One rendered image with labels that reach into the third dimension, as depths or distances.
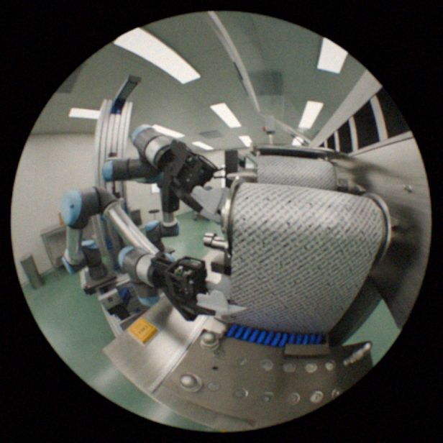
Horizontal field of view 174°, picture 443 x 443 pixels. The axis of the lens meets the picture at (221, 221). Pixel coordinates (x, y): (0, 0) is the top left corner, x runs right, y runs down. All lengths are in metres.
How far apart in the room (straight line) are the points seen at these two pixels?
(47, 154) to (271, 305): 3.85
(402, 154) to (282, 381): 0.45
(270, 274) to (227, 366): 0.19
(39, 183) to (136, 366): 3.51
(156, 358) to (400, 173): 0.69
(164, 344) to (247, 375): 0.27
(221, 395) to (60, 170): 3.72
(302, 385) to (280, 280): 0.22
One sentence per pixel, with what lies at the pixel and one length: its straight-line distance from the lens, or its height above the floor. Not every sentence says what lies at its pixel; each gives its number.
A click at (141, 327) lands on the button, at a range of 0.49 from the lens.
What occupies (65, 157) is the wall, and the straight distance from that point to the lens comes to 3.73.
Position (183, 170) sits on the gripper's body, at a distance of 0.29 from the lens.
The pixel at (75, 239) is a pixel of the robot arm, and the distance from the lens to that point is 0.69.
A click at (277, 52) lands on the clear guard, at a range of 0.64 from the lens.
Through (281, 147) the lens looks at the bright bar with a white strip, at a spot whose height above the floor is 1.44.
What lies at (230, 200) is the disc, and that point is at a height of 1.29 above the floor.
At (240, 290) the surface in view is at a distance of 0.25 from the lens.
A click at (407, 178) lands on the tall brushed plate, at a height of 1.37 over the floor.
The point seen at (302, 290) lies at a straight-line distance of 0.24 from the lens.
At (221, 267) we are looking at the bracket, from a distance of 0.32.
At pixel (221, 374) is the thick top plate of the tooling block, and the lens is 0.29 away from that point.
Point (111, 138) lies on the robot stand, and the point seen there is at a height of 1.70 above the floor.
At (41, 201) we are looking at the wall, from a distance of 3.62.
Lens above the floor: 1.31
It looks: 16 degrees down
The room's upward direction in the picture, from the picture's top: straight up
